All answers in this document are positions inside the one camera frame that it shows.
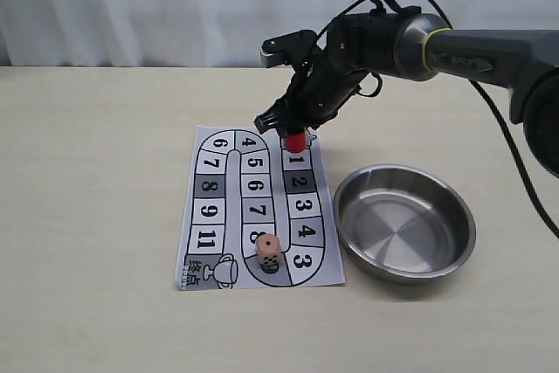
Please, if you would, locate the printed paper game board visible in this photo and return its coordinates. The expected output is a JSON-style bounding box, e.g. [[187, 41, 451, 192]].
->
[[175, 126, 345, 291]]

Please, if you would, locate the red cylinder game piece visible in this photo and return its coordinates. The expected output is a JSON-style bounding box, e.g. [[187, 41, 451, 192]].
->
[[284, 131, 307, 154]]

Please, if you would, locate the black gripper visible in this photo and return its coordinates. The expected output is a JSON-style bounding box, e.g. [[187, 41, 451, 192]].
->
[[255, 51, 369, 136]]

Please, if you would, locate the black cable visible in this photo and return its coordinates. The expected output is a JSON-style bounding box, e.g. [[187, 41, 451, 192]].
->
[[314, 0, 559, 237]]

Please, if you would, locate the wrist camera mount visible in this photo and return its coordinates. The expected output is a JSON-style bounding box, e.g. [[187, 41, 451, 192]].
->
[[260, 30, 317, 68]]

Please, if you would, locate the round steel bowl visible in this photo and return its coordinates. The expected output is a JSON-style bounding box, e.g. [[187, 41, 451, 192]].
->
[[332, 163, 477, 285]]

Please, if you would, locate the wooden die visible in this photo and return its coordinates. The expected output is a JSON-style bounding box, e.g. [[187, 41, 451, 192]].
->
[[255, 234, 281, 270]]

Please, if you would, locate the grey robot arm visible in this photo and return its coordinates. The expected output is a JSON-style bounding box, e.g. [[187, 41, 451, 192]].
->
[[254, 10, 558, 175]]

